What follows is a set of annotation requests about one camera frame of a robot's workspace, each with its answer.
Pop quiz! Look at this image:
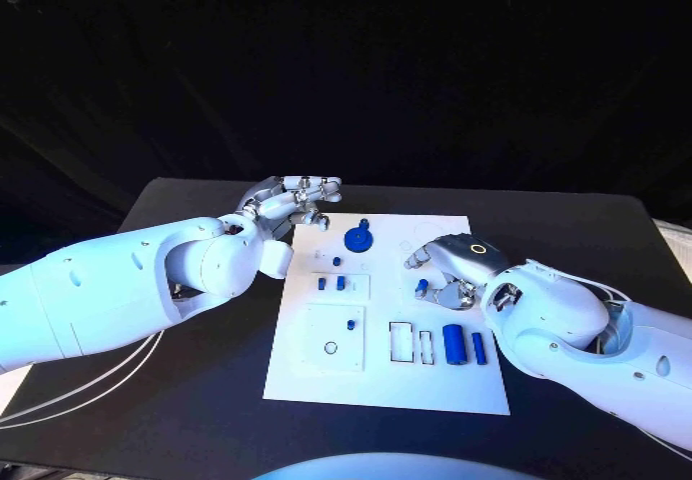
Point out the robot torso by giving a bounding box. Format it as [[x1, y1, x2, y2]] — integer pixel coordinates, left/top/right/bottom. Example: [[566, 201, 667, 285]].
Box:
[[252, 451, 546, 480]]

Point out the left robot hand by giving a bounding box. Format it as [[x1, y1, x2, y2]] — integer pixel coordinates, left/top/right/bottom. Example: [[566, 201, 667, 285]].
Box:
[[236, 174, 347, 242]]

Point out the blue thick long cylinder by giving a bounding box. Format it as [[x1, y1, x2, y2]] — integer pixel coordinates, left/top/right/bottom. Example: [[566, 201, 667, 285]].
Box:
[[442, 323, 471, 366]]

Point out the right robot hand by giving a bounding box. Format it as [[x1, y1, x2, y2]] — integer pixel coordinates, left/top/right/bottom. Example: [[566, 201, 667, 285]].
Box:
[[403, 232, 514, 312]]

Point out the white task board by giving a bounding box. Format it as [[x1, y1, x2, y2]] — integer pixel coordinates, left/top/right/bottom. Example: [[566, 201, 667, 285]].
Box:
[[262, 212, 512, 417]]

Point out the white cable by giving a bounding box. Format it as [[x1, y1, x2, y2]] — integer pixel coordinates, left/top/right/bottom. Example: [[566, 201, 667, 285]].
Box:
[[609, 409, 692, 463], [0, 335, 153, 421], [533, 261, 634, 302], [0, 330, 168, 431]]

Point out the blue gear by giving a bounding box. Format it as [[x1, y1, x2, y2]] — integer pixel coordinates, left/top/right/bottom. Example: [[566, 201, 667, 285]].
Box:
[[344, 226, 377, 254]]

